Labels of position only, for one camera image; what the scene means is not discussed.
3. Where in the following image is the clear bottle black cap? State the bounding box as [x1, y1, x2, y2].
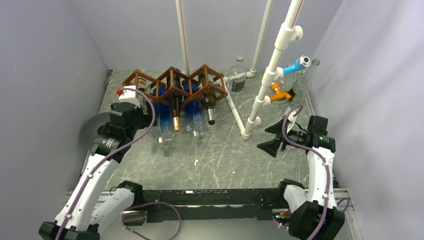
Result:
[135, 86, 152, 114]

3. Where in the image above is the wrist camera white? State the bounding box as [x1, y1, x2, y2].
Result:
[116, 85, 141, 108]
[285, 108, 297, 134]

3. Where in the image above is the blue pipe valve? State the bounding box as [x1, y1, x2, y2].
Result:
[282, 55, 312, 75]

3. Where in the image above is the blue square bottle right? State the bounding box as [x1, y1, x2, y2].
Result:
[184, 100, 203, 140]

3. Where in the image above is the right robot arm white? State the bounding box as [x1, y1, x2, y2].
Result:
[257, 115, 345, 240]

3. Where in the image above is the wide clear jar bottle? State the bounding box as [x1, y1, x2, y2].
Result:
[275, 64, 296, 92]

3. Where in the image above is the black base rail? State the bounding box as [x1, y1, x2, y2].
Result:
[124, 188, 289, 223]

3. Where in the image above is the tall clear wine bottle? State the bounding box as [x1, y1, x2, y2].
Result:
[289, 58, 321, 105]

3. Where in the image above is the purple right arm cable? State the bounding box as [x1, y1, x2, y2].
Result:
[281, 104, 332, 240]

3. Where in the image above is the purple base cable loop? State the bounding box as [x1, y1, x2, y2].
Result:
[121, 202, 182, 240]

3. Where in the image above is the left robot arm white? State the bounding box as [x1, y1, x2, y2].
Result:
[38, 100, 156, 240]

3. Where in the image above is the dark bottle gold cap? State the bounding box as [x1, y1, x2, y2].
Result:
[166, 74, 182, 133]

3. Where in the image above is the orange pipe tap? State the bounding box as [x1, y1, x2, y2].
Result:
[269, 81, 292, 102]

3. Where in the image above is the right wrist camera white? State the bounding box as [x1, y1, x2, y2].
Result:
[285, 108, 297, 134]

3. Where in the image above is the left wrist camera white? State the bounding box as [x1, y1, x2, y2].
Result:
[116, 85, 141, 108]

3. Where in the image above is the brown wooden wine rack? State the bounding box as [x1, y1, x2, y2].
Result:
[122, 64, 228, 111]

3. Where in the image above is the green wine bottle silver cap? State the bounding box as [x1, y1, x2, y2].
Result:
[197, 72, 217, 125]

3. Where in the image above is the grey foam disc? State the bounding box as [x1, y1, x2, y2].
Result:
[78, 112, 111, 148]

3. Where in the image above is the white PVC pipe frame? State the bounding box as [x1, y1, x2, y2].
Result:
[174, 0, 305, 141]

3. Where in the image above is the standing clear flask bottle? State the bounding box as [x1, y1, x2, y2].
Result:
[227, 55, 247, 95]

